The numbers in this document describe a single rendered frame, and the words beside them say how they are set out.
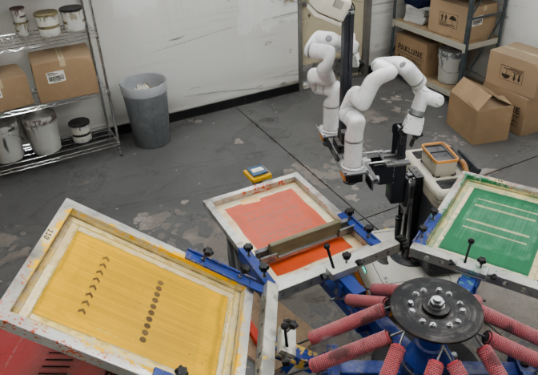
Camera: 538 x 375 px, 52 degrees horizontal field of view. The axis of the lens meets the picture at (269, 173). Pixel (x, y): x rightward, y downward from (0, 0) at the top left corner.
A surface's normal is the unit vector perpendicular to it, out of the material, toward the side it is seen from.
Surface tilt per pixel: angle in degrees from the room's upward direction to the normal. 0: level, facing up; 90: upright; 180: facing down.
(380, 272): 0
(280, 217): 0
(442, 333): 0
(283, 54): 90
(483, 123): 90
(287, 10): 90
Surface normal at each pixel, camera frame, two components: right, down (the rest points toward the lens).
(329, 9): 0.17, 0.51
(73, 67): 0.41, 0.43
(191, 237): -0.04, -0.86
